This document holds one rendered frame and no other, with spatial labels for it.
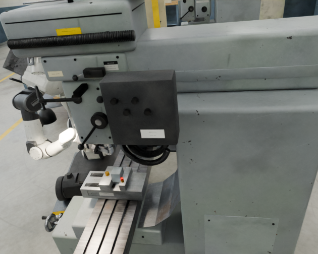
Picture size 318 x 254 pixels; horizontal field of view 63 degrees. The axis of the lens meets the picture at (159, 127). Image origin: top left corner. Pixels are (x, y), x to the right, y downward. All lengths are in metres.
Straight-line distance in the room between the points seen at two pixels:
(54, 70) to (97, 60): 0.18
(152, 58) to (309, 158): 0.64
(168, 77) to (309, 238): 2.10
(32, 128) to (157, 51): 0.92
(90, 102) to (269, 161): 0.71
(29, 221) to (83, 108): 2.00
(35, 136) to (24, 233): 1.46
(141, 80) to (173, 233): 1.05
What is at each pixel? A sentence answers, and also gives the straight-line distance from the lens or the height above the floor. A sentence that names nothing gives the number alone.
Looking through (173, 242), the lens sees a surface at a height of 0.71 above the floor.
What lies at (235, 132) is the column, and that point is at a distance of 0.91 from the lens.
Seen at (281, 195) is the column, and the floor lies 1.18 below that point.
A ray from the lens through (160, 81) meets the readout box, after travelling 0.68.
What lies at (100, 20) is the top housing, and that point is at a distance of 0.93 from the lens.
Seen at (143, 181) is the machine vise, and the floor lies 0.98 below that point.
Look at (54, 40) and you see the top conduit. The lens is 0.98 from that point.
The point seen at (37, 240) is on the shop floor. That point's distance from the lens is 2.77.
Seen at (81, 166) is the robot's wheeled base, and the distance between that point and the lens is 2.38.
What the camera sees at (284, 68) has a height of 1.64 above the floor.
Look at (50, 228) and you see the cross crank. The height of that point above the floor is 0.59.
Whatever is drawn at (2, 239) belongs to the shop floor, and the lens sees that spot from 2.96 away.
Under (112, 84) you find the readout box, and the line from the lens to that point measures 0.71.
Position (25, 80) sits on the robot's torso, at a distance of 1.59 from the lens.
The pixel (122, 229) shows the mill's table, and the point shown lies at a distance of 1.37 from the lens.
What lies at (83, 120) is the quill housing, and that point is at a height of 1.45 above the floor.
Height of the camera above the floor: 1.97
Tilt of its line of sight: 32 degrees down
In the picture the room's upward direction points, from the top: 7 degrees counter-clockwise
